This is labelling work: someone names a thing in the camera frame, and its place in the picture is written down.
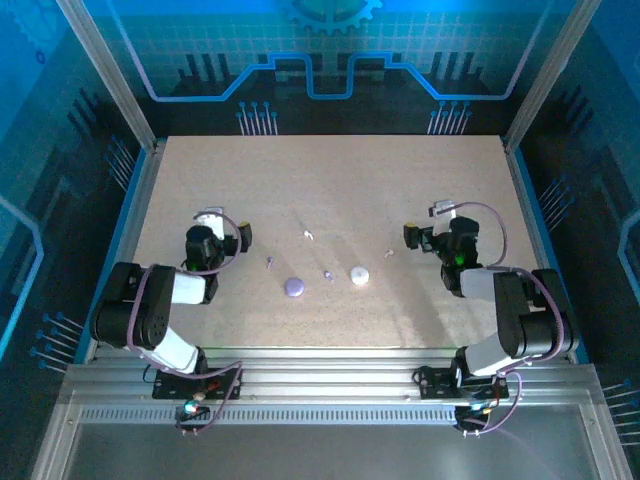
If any blue table edge strip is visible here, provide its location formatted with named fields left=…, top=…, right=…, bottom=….
left=513, top=147, right=585, bottom=364

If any small LED controller board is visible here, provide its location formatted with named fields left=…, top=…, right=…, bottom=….
left=453, top=398, right=495, bottom=437
left=175, top=397, right=212, bottom=437

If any grey metal platform panel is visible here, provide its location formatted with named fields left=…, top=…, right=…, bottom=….
left=29, top=403, right=632, bottom=480

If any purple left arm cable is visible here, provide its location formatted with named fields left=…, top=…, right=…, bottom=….
left=124, top=210, right=245, bottom=436

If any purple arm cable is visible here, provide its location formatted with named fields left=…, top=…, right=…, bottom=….
left=124, top=210, right=245, bottom=436
left=448, top=200, right=569, bottom=437

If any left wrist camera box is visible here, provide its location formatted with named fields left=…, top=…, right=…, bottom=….
left=193, top=206, right=225, bottom=242

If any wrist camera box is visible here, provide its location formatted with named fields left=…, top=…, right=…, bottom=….
left=428, top=199, right=456, bottom=237
left=193, top=206, right=225, bottom=242

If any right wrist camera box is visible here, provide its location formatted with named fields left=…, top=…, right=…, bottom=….
left=428, top=199, right=456, bottom=237

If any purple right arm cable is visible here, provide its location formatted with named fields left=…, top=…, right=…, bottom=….
left=448, top=200, right=569, bottom=437

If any aluminium table side rail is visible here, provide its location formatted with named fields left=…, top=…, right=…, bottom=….
left=501, top=138, right=575, bottom=364
left=85, top=138, right=167, bottom=364

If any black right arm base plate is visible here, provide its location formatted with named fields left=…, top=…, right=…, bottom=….
left=412, top=365, right=510, bottom=401

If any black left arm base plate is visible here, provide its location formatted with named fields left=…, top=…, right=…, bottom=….
left=151, top=367, right=245, bottom=401

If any aluminium frame beam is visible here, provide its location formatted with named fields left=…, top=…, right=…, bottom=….
left=58, top=346, right=609, bottom=407

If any grey slotted cable duct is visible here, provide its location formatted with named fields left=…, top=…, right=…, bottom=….
left=79, top=407, right=459, bottom=426

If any aluminium corner post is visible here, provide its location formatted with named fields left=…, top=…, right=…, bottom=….
left=54, top=0, right=159, bottom=151
left=502, top=0, right=601, bottom=151

